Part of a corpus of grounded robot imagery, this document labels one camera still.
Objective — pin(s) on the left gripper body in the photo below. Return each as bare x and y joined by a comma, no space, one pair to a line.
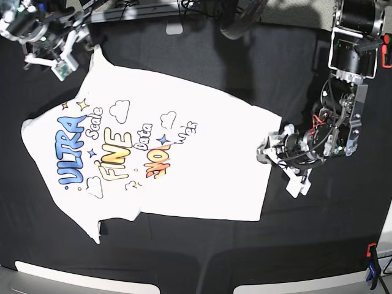
282,149

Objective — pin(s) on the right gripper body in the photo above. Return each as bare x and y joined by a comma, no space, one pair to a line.
55,52

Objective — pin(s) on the white printed t-shirt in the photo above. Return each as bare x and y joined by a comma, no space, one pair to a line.
135,141

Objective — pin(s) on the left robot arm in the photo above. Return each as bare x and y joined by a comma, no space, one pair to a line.
356,38

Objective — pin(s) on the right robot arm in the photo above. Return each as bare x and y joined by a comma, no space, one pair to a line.
47,32

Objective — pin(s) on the black table cloth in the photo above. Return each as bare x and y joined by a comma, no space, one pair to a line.
280,68

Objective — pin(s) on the red clamp top right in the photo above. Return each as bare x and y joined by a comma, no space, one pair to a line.
386,51

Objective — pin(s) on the red blue clamp bottom right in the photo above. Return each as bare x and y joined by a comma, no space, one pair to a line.
373,266

